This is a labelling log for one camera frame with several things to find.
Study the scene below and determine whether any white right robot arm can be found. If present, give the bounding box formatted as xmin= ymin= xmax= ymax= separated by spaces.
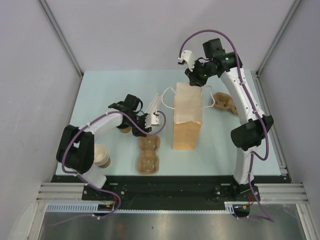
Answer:
xmin=178 ymin=38 xmax=274 ymax=201

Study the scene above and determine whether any single brown paper cup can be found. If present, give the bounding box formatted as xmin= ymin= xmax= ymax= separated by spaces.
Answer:
xmin=119 ymin=126 xmax=132 ymax=134

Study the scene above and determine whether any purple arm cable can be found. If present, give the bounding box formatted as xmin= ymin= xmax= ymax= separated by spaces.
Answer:
xmin=47 ymin=110 xmax=167 ymax=226
xmin=178 ymin=29 xmax=275 ymax=223

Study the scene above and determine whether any brown cardboard cup carrier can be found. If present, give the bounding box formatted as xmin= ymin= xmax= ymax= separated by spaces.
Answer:
xmin=212 ymin=92 xmax=238 ymax=115
xmin=137 ymin=135 xmax=161 ymax=175

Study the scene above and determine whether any stack of brown paper cups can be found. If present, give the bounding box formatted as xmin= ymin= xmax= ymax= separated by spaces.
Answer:
xmin=93 ymin=144 xmax=111 ymax=169

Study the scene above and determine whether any white cable duct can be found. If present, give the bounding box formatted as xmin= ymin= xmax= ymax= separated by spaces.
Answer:
xmin=224 ymin=201 xmax=251 ymax=214
xmin=46 ymin=203 xmax=114 ymax=213

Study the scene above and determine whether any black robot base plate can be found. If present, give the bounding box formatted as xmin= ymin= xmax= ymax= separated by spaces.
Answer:
xmin=50 ymin=174 xmax=261 ymax=211

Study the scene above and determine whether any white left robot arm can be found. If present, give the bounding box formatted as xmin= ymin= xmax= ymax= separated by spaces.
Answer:
xmin=56 ymin=94 xmax=159 ymax=200

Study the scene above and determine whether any right white cable duct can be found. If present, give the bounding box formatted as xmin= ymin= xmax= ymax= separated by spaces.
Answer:
xmin=224 ymin=201 xmax=251 ymax=214

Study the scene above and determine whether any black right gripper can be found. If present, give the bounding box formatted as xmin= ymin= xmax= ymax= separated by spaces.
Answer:
xmin=184 ymin=59 xmax=216 ymax=88

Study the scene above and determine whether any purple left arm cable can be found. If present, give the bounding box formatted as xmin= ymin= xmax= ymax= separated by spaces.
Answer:
xmin=47 ymin=110 xmax=167 ymax=226

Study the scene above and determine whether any brown paper takeout bag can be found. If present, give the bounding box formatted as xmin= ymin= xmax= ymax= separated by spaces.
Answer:
xmin=161 ymin=82 xmax=216 ymax=150

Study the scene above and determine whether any left white cable duct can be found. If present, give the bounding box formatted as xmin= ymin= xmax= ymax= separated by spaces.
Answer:
xmin=46 ymin=203 xmax=114 ymax=213

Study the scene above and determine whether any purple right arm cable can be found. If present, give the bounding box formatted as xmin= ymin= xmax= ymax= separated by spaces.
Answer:
xmin=178 ymin=29 xmax=275 ymax=223

